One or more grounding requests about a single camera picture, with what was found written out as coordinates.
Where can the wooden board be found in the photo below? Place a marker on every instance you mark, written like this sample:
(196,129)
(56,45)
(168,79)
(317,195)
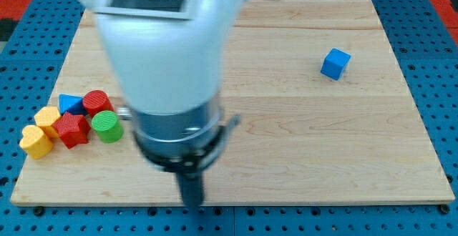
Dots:
(303,139)

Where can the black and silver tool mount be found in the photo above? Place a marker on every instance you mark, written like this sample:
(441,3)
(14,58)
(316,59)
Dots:
(185,142)

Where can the black pusher rod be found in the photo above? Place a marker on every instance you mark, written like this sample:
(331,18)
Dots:
(191,188)

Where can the red star block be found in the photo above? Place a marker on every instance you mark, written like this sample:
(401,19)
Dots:
(72,129)

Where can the yellow heart block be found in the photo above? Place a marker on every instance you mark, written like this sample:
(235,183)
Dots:
(35,142)

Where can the green cylinder block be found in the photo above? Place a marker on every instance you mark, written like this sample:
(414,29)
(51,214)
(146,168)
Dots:
(107,126)

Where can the blue cube block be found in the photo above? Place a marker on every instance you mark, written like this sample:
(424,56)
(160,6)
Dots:
(335,63)

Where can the yellow hexagon block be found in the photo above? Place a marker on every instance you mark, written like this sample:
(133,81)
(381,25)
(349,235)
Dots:
(45,118)

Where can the red cylinder block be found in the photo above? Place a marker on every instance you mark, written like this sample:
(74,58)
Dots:
(96,101)

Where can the blue triangle block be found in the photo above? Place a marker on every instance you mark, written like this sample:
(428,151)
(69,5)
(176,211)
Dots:
(72,104)

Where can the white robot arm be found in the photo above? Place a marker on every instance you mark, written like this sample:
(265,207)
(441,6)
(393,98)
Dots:
(167,56)

